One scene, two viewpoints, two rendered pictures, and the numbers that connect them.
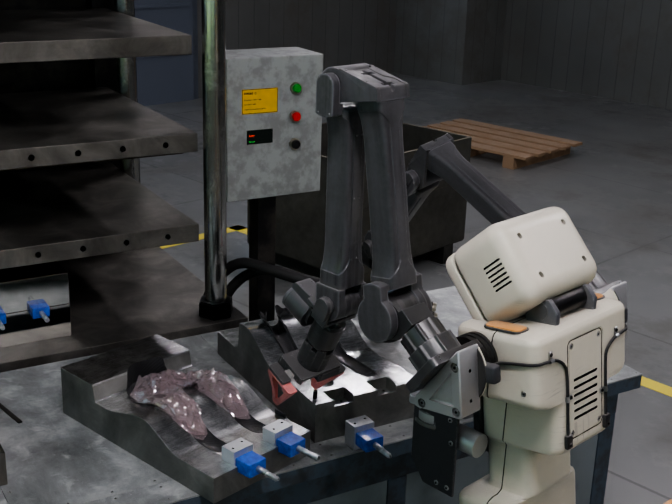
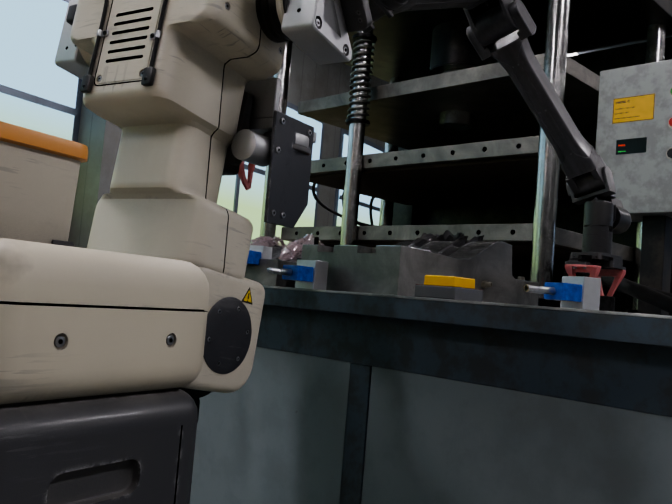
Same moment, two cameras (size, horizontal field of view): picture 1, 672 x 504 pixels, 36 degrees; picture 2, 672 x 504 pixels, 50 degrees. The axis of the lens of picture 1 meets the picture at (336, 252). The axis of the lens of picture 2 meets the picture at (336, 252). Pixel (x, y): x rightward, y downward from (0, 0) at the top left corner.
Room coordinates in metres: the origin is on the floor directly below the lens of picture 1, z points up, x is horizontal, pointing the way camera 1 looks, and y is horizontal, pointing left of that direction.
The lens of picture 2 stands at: (1.60, -1.40, 0.79)
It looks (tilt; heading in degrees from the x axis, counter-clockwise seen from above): 4 degrees up; 76
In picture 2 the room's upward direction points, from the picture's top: 5 degrees clockwise
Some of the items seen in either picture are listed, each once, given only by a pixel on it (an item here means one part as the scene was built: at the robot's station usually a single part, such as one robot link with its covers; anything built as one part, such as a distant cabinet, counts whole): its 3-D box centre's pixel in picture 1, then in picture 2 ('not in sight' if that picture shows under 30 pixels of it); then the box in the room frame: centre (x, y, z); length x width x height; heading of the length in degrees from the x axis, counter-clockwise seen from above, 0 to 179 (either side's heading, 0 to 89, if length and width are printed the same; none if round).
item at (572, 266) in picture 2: not in sight; (587, 279); (2.44, -0.15, 0.87); 0.07 x 0.07 x 0.09; 31
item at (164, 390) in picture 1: (185, 391); (290, 248); (1.92, 0.30, 0.90); 0.26 x 0.18 x 0.08; 48
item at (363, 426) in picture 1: (372, 442); (293, 272); (1.86, -0.09, 0.83); 0.13 x 0.05 x 0.05; 33
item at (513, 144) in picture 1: (490, 143); not in sight; (8.16, -1.22, 0.06); 1.24 x 0.87 x 0.11; 45
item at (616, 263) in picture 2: not in sight; (602, 281); (2.50, -0.11, 0.87); 0.07 x 0.07 x 0.09; 31
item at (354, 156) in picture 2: not in sight; (350, 207); (2.25, 0.98, 1.10); 0.05 x 0.05 x 1.30
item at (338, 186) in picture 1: (344, 198); not in sight; (1.66, -0.01, 1.40); 0.11 x 0.06 x 0.43; 135
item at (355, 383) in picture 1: (312, 357); (427, 268); (2.18, 0.05, 0.87); 0.50 x 0.26 x 0.14; 31
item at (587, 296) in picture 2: not in sight; (558, 291); (2.23, -0.38, 0.83); 0.13 x 0.05 x 0.05; 11
